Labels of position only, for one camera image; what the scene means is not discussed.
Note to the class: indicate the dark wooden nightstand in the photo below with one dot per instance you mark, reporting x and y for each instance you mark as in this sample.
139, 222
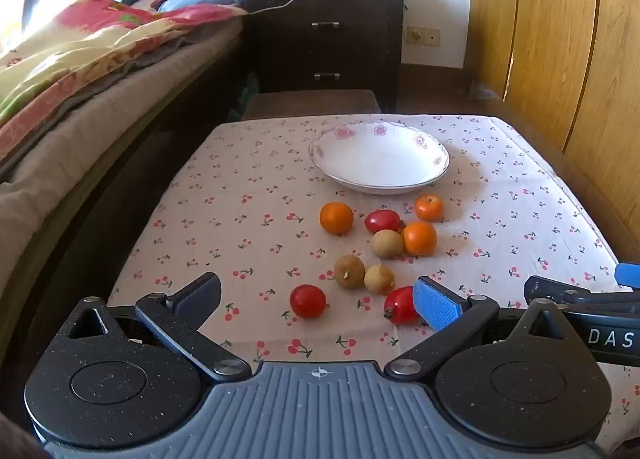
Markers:
325, 49

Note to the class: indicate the floral quilt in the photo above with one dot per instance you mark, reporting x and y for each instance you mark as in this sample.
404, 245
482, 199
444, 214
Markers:
85, 59

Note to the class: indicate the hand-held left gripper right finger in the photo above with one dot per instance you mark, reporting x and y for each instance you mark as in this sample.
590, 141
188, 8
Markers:
437, 304

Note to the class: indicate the light wooden wardrobe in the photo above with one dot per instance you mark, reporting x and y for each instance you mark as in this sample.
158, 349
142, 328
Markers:
560, 64

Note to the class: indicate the white floral rimmed plate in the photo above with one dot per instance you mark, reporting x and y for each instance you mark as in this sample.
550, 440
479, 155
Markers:
378, 156

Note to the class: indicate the orange mandarin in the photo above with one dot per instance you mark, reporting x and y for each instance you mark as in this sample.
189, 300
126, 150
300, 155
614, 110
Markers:
336, 217
429, 207
420, 238

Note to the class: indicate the red cherry tomato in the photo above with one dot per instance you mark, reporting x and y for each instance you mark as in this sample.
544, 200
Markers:
308, 301
397, 306
382, 221

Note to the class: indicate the dark wooden bed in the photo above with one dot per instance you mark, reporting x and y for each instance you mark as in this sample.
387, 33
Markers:
75, 174

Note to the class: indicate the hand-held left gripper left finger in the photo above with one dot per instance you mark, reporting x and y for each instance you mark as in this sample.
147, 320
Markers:
197, 296

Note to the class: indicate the wall socket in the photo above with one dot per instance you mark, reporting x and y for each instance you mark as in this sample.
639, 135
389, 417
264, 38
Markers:
423, 36

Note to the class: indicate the brown longan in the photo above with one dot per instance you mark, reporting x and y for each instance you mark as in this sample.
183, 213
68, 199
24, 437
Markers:
387, 243
379, 279
349, 271

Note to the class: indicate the cherry print tablecloth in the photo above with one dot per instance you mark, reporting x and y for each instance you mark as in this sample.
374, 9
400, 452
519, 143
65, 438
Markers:
250, 219

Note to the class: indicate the green bag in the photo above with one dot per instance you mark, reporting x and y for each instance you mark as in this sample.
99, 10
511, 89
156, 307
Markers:
248, 91

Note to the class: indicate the dark wooden stool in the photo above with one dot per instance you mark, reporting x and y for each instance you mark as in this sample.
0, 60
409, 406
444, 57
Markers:
310, 104

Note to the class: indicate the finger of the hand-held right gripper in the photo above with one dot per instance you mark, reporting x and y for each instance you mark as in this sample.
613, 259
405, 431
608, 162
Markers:
575, 296
629, 274

